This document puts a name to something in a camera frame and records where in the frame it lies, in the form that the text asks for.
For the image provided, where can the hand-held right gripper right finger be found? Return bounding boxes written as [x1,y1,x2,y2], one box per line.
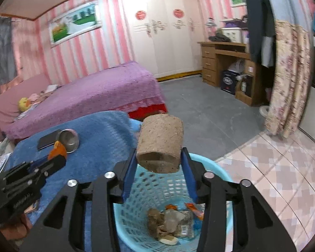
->
[180,148,297,252]

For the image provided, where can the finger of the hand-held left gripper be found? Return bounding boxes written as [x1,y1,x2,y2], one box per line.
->
[29,157,50,169]
[39,156,67,178]

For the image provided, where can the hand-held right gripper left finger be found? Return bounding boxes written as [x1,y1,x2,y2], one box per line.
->
[20,148,138,252]

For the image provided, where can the orange plastic bottle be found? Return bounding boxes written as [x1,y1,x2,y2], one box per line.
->
[47,140,68,160]

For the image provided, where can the light blue plastic basket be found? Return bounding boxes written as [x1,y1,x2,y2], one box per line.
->
[112,152,233,252]

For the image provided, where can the small orange wrapper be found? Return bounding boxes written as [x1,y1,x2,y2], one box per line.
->
[186,203,204,220]

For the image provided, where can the grey paper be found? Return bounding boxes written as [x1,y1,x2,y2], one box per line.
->
[165,210,185,232]

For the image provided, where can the silver green snack wrapper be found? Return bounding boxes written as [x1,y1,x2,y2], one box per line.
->
[173,211,195,238]

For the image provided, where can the brown cardboard roll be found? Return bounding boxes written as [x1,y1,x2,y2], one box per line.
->
[136,114,184,174]

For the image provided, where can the brown paper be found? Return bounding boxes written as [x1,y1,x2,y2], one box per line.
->
[147,208,166,240]

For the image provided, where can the white round container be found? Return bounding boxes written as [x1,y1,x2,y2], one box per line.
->
[157,235,179,245]

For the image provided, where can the person's left hand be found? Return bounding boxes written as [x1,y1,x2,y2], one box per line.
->
[0,212,34,240]

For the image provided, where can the black smartphone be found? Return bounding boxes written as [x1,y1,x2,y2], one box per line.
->
[37,130,61,151]

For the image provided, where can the pink cup with steel inside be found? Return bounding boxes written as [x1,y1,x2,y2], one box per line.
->
[57,129,80,153]

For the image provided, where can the yellow duck plush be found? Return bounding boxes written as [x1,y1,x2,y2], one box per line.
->
[18,97,32,112]

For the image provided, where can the pink covered headboard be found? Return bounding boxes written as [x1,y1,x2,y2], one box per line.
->
[0,73,52,137]

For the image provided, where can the bed with purple cover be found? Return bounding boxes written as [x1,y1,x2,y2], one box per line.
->
[5,61,169,141]

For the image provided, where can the black printed box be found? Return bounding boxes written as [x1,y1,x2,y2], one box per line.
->
[220,70,238,95]

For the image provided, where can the grey curtain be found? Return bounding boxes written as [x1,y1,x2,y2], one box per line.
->
[0,17,18,89]

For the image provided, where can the wooden desk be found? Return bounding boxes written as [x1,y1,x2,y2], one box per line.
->
[197,41,265,108]

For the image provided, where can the white round appliance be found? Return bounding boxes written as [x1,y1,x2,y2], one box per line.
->
[228,59,245,74]

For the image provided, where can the floral curtain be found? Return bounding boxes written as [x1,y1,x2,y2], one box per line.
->
[264,19,313,140]

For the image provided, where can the framed wedding picture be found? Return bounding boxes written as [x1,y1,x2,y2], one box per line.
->
[47,1,103,49]

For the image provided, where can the white wardrobe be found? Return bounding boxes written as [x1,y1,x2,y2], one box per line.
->
[120,0,204,80]

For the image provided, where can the dark folded clothes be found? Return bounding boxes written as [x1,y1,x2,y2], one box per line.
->
[208,34,231,43]

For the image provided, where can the white storage box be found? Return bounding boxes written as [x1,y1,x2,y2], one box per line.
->
[220,27,244,43]

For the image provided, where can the table lamp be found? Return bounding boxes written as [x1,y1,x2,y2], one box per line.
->
[205,17,217,42]

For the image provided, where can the purple box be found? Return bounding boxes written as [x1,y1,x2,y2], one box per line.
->
[222,18,246,28]

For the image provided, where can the dark hanging jacket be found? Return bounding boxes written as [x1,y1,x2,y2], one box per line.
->
[243,0,277,68]

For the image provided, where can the light blue hanging cloth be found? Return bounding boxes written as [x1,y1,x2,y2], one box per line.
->
[262,0,303,26]

